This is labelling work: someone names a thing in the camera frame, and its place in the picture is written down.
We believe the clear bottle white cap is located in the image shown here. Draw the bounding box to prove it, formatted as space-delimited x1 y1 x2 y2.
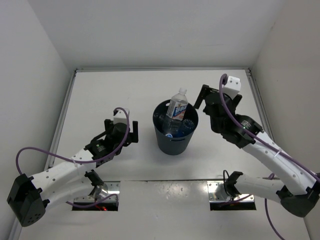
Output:
153 112 166 126

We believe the orange label clear bottle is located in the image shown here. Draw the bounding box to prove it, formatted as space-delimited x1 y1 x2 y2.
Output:
162 87 189 133

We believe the blue label Pocari bottle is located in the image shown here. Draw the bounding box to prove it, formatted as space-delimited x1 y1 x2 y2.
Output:
163 132 179 138

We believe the blue cap clear bottle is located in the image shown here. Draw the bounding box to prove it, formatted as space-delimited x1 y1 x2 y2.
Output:
177 119 196 138

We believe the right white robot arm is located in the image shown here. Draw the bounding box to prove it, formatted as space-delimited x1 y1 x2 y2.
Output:
194 84 320 218

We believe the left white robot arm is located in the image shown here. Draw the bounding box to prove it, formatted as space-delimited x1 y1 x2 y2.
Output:
7 119 139 227

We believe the dark grey plastic bin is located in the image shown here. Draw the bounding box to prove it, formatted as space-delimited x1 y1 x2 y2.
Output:
152 99 199 156

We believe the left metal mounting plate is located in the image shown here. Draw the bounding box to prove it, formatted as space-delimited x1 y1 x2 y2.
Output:
73 181 121 204

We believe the metal mounting plate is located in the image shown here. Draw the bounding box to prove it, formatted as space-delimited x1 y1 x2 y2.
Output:
73 181 121 204
207 180 255 204

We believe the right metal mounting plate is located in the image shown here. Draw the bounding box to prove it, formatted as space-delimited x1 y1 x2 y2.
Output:
207 180 255 204

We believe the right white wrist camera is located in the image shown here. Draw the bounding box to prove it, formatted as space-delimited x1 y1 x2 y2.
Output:
222 75 241 100

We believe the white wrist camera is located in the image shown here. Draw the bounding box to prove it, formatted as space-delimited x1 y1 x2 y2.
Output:
222 75 241 100
113 108 130 125

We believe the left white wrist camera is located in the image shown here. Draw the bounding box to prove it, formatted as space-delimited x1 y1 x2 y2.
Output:
113 108 130 125

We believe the right aluminium frame rail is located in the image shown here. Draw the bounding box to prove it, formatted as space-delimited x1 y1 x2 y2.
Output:
244 67 313 240

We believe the aluminium frame rail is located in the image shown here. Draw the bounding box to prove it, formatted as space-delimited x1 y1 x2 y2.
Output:
8 69 78 240
244 67 313 240

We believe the black cable at right base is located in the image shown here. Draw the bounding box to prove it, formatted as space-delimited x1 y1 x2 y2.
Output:
222 169 241 201

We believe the left aluminium frame rail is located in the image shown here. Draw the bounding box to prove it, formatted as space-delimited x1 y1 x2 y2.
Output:
8 69 78 240

